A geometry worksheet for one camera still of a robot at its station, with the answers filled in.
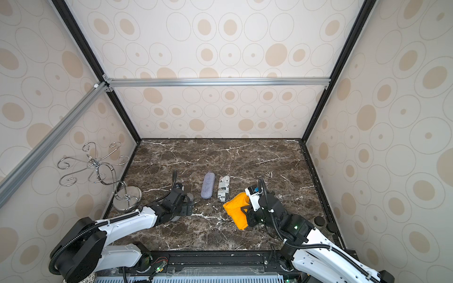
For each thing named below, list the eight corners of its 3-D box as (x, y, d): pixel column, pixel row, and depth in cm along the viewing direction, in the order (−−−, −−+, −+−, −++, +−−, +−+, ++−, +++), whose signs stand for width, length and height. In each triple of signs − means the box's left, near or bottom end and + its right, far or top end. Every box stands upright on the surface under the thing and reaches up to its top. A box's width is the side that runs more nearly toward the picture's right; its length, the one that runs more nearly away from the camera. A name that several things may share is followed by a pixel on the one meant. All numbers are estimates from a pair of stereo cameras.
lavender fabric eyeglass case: (200, 197, 95) (199, 194, 92) (206, 175, 104) (205, 171, 102) (211, 199, 95) (211, 196, 92) (216, 176, 104) (216, 172, 101)
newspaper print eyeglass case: (217, 201, 93) (217, 199, 90) (218, 178, 102) (218, 175, 100) (229, 201, 93) (229, 199, 90) (229, 178, 102) (229, 175, 100)
